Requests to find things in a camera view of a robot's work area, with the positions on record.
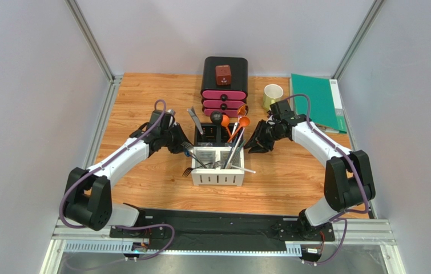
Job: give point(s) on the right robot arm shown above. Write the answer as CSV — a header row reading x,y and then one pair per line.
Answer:
x,y
348,179

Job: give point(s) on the white plastic chopstick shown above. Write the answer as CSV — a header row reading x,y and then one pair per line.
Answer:
x,y
243,169

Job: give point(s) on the black plastic fork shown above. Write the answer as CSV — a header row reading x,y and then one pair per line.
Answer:
x,y
188,170

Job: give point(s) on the steel fork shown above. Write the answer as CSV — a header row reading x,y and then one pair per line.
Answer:
x,y
189,151

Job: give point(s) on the black ladle spoon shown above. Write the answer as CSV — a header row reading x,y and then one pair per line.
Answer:
x,y
216,117

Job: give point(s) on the white orange chopstick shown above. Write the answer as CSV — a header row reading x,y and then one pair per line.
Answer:
x,y
236,143

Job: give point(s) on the white slotted utensil caddy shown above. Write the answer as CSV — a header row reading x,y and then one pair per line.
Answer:
x,y
216,177

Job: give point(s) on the green folder binder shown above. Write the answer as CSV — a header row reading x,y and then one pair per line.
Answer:
x,y
325,98

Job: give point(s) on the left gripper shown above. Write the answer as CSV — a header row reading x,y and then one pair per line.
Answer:
x,y
178,148

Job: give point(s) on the black utensil caddy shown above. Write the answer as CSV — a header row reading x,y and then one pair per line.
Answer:
x,y
214,136

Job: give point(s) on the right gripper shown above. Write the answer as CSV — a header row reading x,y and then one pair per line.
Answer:
x,y
265,134

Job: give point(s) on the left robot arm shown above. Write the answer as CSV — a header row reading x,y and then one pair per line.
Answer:
x,y
87,201

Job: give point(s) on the teal chopstick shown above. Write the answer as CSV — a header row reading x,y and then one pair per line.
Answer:
x,y
238,155

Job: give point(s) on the black pink drawer cabinet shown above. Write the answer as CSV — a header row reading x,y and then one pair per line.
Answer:
x,y
225,99

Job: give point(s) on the pale yellow mug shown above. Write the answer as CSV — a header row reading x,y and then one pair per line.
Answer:
x,y
272,93

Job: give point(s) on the silver metal chopstick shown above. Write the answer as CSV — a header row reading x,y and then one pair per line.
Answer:
x,y
229,159

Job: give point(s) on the steel spoon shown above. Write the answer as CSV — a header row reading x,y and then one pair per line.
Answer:
x,y
242,110

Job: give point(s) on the brown cube box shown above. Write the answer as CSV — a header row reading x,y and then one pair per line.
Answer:
x,y
223,75

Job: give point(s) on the small white plastic spoon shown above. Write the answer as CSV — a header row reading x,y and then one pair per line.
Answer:
x,y
234,128

